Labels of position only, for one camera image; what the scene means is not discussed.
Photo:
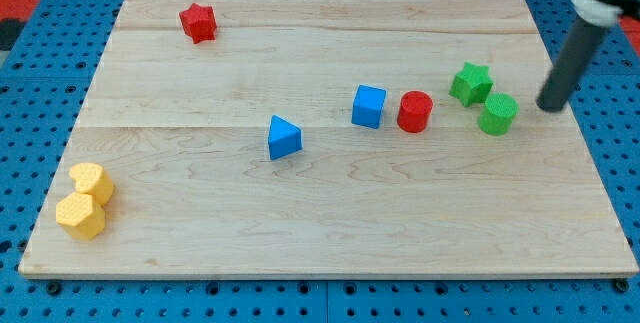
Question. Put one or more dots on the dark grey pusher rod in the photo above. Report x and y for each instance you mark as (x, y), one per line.
(579, 48)

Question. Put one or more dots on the wooden board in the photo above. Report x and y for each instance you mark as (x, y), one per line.
(182, 128)

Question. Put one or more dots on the yellow heart block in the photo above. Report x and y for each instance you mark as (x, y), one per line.
(92, 179)

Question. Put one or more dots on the green star block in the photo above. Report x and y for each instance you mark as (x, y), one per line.
(472, 84)

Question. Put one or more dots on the red star block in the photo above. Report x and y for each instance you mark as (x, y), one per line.
(199, 23)

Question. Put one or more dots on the red cylinder block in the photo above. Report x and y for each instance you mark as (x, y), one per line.
(414, 111)

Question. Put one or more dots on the yellow hexagon block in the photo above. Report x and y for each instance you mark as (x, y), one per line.
(80, 216)

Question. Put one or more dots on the green cylinder block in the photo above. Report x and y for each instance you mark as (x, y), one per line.
(498, 114)

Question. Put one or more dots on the blue triangle block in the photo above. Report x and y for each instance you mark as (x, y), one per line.
(284, 138)

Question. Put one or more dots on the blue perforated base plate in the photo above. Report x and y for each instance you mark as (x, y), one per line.
(43, 83)

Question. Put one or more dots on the blue cube block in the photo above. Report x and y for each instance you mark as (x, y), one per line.
(368, 105)

